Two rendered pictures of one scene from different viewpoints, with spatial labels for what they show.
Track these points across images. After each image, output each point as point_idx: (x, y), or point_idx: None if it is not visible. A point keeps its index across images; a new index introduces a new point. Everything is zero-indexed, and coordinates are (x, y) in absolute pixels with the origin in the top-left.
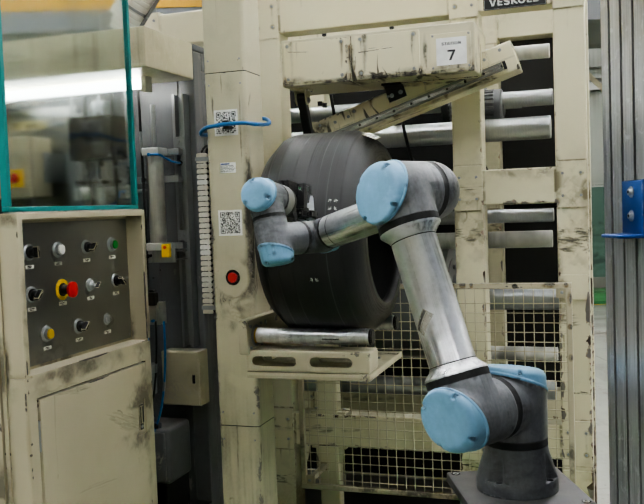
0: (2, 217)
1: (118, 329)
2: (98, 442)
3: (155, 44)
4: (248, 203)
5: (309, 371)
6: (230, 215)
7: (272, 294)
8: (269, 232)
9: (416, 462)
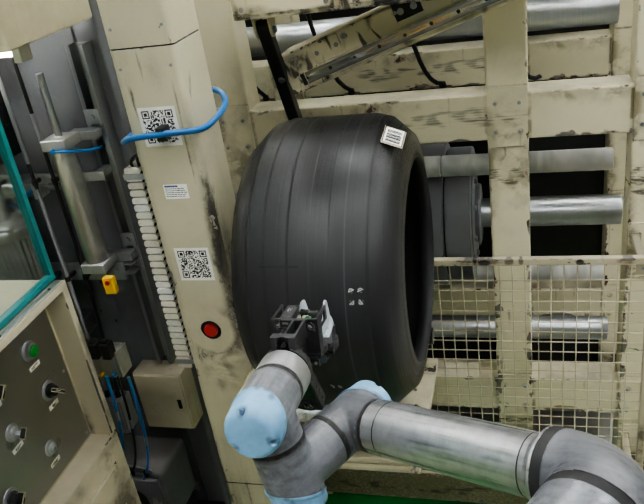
0: None
1: (70, 443)
2: None
3: (15, 2)
4: (240, 450)
5: None
6: (192, 255)
7: None
8: (283, 483)
9: (428, 353)
